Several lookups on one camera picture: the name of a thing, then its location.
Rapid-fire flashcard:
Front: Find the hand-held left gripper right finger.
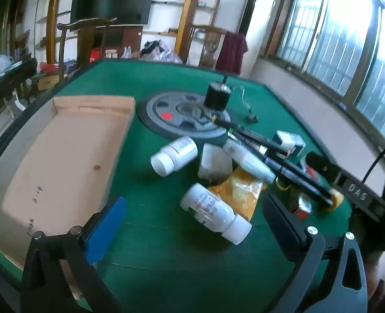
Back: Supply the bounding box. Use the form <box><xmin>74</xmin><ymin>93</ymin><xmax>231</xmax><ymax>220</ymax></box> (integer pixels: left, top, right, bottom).
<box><xmin>262</xmin><ymin>194</ymin><xmax>368</xmax><ymax>313</ymax></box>

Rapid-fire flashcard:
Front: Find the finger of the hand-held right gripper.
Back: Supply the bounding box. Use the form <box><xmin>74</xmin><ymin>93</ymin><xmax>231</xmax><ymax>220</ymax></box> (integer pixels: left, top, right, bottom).
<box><xmin>306</xmin><ymin>152</ymin><xmax>385</xmax><ymax>221</ymax></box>

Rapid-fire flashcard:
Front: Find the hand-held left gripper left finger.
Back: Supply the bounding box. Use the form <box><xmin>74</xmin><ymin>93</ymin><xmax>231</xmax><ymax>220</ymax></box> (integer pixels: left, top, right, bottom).
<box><xmin>21</xmin><ymin>196</ymin><xmax>127</xmax><ymax>313</ymax></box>

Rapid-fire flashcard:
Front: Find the yellow tape roll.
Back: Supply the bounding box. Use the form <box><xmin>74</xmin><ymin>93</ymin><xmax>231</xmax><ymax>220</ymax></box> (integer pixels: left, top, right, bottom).
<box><xmin>323</xmin><ymin>187</ymin><xmax>345</xmax><ymax>211</ymax></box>

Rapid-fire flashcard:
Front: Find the black marker purple end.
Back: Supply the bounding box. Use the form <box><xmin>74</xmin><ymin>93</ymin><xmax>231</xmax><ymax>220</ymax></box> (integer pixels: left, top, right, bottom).
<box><xmin>227</xmin><ymin>132</ymin><xmax>333</xmax><ymax>206</ymax></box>

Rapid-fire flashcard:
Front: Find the yellow snack packet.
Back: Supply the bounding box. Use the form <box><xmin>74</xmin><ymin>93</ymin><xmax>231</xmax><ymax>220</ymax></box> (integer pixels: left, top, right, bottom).
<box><xmin>209</xmin><ymin>166</ymin><xmax>268</xmax><ymax>222</ymax></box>

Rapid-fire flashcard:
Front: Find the white tube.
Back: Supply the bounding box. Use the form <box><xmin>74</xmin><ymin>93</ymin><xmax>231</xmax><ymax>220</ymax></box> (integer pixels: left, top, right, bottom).
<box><xmin>223</xmin><ymin>140</ymin><xmax>276</xmax><ymax>183</ymax></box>

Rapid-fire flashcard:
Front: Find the white pill bottle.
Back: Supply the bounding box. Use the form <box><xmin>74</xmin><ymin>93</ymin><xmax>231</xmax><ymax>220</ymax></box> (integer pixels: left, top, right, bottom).
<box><xmin>180</xmin><ymin>183</ymin><xmax>252</xmax><ymax>245</ymax></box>
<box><xmin>150</xmin><ymin>136</ymin><xmax>198</xmax><ymax>177</ymax></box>

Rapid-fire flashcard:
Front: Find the cardboard box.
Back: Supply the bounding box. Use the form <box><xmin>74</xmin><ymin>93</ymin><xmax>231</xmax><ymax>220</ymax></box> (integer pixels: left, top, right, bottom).
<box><xmin>0</xmin><ymin>95</ymin><xmax>136</xmax><ymax>268</ymax></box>

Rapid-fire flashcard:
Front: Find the black pen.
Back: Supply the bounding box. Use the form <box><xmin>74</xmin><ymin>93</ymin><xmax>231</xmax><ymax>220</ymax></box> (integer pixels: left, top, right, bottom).
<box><xmin>212</xmin><ymin>116</ymin><xmax>291</xmax><ymax>157</ymax></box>

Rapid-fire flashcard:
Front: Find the small white dark box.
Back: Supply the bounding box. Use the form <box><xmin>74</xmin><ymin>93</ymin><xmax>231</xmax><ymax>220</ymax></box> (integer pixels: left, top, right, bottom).
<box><xmin>274</xmin><ymin>130</ymin><xmax>306</xmax><ymax>159</ymax></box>

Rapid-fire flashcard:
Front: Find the barred window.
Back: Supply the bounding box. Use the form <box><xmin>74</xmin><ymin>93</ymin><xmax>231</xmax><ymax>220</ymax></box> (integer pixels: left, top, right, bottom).
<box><xmin>275</xmin><ymin>0</ymin><xmax>385</xmax><ymax>141</ymax></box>

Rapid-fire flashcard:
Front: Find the black motor cylinder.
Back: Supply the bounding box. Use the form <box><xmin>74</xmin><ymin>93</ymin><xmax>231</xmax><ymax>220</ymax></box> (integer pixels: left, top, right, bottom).
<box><xmin>204</xmin><ymin>75</ymin><xmax>233</xmax><ymax>111</ymax></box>

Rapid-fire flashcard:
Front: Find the black folding table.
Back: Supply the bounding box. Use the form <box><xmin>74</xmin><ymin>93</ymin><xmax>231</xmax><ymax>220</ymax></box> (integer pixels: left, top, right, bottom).
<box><xmin>0</xmin><ymin>58</ymin><xmax>38</xmax><ymax>147</ymax></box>

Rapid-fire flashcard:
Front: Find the maroon cloth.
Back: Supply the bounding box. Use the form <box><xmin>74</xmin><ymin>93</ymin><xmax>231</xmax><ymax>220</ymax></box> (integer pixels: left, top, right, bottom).
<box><xmin>216</xmin><ymin>32</ymin><xmax>248</xmax><ymax>75</ymax></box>

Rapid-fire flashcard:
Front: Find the white tower air conditioner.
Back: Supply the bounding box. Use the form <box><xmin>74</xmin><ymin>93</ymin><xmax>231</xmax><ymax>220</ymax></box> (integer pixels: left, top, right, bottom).
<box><xmin>238</xmin><ymin>0</ymin><xmax>275</xmax><ymax>79</ymax></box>

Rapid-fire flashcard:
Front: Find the pile of floral clothes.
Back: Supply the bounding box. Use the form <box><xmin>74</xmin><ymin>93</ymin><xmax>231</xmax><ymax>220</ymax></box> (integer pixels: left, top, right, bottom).
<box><xmin>140</xmin><ymin>40</ymin><xmax>183</xmax><ymax>64</ymax></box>

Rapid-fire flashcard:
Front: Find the wooden chair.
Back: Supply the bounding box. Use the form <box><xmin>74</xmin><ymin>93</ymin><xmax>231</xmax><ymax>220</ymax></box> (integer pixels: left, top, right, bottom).
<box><xmin>186</xmin><ymin>24</ymin><xmax>232</xmax><ymax>69</ymax></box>
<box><xmin>57</xmin><ymin>17</ymin><xmax>117</xmax><ymax>82</ymax></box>

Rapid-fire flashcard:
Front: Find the black television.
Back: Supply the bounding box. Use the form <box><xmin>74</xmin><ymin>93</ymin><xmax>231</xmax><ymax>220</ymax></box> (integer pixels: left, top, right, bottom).
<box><xmin>70</xmin><ymin>0</ymin><xmax>157</xmax><ymax>32</ymax></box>

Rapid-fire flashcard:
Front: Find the black cable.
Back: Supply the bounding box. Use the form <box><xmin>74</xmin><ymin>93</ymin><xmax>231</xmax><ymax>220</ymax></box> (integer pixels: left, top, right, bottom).
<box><xmin>362</xmin><ymin>145</ymin><xmax>385</xmax><ymax>183</ymax></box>

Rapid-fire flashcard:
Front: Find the clear wire with plug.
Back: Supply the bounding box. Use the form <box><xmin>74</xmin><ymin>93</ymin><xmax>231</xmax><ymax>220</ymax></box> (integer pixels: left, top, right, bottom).
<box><xmin>230</xmin><ymin>85</ymin><xmax>260</xmax><ymax>124</ymax></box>

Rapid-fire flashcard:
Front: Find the wooden wall shelf unit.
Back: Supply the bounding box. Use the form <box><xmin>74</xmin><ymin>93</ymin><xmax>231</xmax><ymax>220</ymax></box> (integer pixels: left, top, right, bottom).
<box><xmin>33</xmin><ymin>0</ymin><xmax>229</xmax><ymax>66</ymax></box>

